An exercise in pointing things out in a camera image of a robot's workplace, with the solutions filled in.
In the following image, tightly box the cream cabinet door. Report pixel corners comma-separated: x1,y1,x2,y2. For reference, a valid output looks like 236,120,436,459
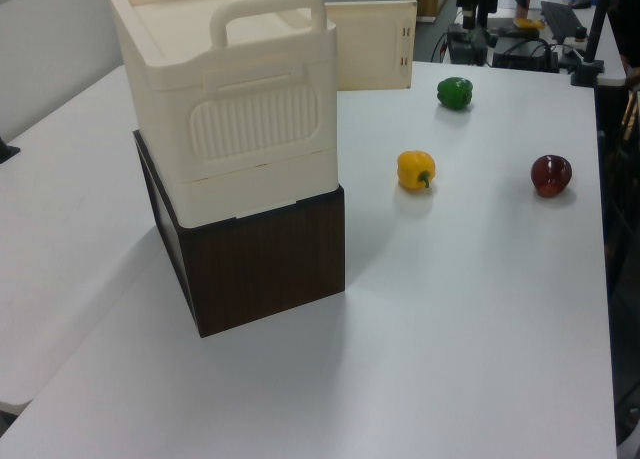
323,0,419,93

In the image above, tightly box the black electronics box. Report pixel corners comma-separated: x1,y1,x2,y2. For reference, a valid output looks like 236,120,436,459
447,23,489,66

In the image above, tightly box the flat black device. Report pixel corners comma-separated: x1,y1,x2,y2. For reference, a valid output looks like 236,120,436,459
492,37,559,71

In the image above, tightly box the green bell pepper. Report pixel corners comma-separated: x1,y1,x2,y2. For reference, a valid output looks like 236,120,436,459
436,76,474,112

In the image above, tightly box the black computer keyboard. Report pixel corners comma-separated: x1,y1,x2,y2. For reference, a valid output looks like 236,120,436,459
540,0,586,44

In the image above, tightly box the black stand pole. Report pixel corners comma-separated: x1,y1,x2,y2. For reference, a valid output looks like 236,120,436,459
582,0,617,65

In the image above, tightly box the black table clamp base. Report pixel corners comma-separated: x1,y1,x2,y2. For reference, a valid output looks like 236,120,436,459
571,58,606,87

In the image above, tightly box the yellow bell pepper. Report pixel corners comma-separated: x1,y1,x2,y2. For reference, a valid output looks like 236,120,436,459
396,150,437,194

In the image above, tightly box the dark red apple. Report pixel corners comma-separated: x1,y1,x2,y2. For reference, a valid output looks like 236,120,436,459
530,154,574,199

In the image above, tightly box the dark brown wooden box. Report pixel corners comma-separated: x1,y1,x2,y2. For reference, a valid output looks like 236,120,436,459
132,128,347,339

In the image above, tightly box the black cable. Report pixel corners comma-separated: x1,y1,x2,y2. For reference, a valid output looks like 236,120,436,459
430,28,454,63

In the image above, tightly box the cream plastic tray with handles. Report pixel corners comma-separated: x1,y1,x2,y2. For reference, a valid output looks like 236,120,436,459
108,0,339,229

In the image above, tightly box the black bracket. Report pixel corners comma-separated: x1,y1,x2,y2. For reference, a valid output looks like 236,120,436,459
0,136,22,166

